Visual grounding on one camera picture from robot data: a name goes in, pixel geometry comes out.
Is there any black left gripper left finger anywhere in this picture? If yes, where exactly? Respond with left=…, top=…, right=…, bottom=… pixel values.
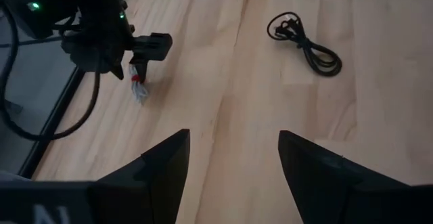
left=87, top=128, right=191, bottom=224

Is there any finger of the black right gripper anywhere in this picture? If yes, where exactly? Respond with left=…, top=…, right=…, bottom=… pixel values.
left=129, top=57, right=150, bottom=85
left=110, top=62, right=125, bottom=81

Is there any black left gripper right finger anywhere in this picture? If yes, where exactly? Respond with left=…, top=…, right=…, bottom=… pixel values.
left=277, top=129, right=433, bottom=224

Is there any white USB-C cable red tie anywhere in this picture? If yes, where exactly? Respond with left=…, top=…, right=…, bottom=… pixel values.
left=127, top=64, right=150, bottom=106

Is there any black USB cable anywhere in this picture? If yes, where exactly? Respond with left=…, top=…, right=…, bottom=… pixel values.
left=266, top=11, right=343, bottom=78

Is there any black aluminium table frame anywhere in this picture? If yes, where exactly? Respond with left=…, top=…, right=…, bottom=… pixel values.
left=17, top=0, right=135, bottom=180

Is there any black robot arm power cable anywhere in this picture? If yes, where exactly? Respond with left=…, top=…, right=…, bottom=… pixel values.
left=0, top=5, right=101, bottom=142

